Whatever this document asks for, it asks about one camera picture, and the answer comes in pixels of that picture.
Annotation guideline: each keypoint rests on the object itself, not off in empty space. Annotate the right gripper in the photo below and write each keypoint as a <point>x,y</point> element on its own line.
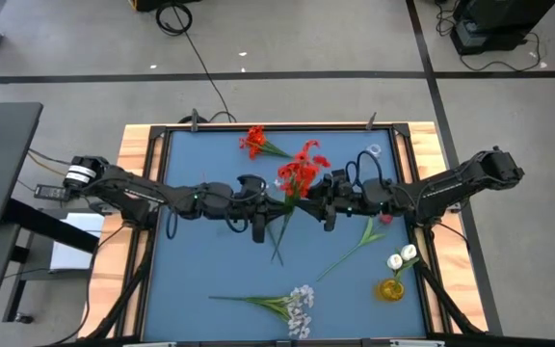
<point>342,197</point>

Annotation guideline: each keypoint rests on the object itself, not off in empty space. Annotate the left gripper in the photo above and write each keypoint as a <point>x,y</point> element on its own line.
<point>256,207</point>

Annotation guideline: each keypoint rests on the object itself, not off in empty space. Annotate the large red flower bunch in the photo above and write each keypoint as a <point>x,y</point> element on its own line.
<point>301,173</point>

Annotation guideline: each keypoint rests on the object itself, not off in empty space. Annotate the dark red tulip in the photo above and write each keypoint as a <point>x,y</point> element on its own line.
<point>369,234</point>

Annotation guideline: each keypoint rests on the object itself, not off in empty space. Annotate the small red flower bunch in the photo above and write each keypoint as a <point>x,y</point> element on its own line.
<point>256,137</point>

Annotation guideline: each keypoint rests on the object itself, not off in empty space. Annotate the white veined flower bunch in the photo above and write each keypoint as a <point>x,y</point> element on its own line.
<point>272,302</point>

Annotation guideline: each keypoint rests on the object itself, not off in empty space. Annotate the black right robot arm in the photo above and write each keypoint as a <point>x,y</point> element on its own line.
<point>451,185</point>

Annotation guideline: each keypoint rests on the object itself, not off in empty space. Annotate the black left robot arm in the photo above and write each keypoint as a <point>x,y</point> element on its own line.
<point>128,188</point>

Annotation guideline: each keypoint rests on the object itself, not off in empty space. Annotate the clear glass vase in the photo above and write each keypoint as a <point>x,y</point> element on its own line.
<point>374,150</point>

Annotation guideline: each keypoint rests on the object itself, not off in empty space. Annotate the amber glass vase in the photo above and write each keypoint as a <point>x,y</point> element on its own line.
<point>390,290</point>

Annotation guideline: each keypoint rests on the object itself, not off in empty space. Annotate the white tulip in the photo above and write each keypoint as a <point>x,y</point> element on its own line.
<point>408,251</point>
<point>394,261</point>

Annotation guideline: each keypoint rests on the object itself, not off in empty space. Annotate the wooden table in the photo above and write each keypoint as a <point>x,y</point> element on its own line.
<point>133,144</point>

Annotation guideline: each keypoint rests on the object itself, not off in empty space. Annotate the white panel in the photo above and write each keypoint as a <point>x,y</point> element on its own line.
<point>72,250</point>

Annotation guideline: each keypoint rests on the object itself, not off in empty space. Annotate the black power adapter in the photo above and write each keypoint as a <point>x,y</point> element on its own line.
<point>52,193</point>

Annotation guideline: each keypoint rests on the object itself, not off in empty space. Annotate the black equipment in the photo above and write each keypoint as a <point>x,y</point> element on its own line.
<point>499,14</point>

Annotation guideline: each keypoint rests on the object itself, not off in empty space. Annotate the black desk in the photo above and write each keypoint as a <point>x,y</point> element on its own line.
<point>3,159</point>

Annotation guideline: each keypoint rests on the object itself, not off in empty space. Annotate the black aluminium table frame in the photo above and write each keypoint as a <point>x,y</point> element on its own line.
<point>306,127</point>

